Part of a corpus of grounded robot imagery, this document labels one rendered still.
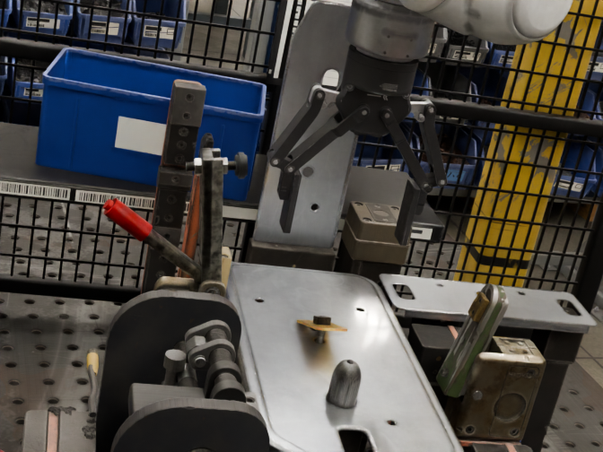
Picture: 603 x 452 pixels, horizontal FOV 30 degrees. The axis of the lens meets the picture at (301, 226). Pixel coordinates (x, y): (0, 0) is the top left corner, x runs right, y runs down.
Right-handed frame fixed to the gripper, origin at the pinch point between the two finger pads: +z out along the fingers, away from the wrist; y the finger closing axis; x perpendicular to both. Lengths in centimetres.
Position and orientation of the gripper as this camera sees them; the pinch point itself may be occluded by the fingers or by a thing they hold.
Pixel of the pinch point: (345, 225)
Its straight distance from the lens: 126.5
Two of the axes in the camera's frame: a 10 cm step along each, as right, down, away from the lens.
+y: 9.7, 1.0, 2.3
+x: -1.7, -4.1, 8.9
